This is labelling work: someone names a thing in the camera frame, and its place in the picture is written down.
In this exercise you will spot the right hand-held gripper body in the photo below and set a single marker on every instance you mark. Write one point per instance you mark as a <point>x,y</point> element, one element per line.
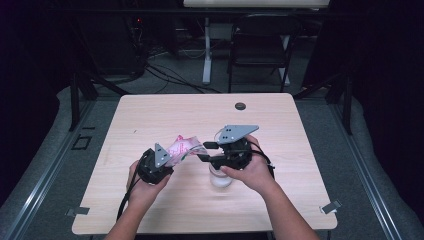
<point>236,155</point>

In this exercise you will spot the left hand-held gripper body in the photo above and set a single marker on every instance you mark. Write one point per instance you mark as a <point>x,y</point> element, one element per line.
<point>153,173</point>

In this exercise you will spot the clear glass mug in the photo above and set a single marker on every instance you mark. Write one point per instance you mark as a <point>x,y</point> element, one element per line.
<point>220,180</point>

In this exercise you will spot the pink printed plastic bag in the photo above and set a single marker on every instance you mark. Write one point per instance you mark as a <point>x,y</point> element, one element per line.
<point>183,146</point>

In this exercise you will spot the person's left hand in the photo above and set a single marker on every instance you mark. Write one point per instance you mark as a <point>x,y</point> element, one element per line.
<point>141,195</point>

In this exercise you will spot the person's right hand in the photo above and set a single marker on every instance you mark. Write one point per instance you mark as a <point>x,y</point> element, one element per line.
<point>256,173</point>

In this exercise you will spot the round table grommet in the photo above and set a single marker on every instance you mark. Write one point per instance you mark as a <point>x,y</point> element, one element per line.
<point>240,106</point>

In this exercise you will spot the short black tape strip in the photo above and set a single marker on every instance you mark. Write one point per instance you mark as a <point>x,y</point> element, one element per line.
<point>88,127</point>

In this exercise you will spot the grey tape piece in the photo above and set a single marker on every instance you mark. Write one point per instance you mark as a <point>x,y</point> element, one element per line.
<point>78,211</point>
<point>330,207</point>

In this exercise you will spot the black metal stand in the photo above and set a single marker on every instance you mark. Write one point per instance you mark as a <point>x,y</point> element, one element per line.
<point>347,106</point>
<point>75,100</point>

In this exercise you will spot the black folding chair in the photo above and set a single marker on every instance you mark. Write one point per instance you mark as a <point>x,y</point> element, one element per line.
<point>260,43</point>

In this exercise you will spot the dark equipment cabinet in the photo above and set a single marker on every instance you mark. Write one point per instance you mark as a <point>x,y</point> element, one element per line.
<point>113,43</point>

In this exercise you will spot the white desk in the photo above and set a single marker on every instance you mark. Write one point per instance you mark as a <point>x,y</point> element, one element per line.
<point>253,3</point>

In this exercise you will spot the metal floor rail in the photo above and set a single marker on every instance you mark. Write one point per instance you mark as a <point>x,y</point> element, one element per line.
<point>370,186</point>
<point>40,193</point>

